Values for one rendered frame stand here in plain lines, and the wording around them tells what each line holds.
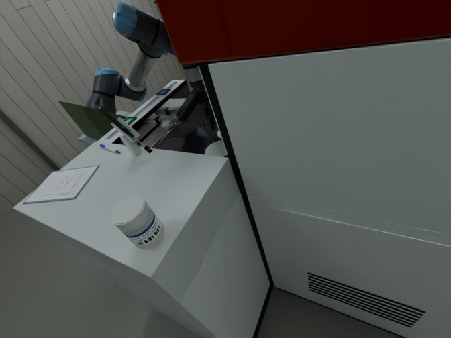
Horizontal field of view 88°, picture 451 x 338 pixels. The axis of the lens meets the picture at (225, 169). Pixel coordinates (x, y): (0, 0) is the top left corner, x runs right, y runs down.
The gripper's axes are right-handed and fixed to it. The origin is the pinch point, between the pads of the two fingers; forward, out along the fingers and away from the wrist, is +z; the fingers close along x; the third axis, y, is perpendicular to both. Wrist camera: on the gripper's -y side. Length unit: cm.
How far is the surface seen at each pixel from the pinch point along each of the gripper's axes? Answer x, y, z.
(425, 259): -60, 25, 23
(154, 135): 27.7, -18.4, 2.8
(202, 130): 9.9, -1.1, 1.5
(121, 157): 6.7, -31.7, -4.8
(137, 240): -35.5, -30.9, -6.9
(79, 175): 7.5, -46.2, -5.0
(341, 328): -48, 14, 94
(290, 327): -36, -5, 93
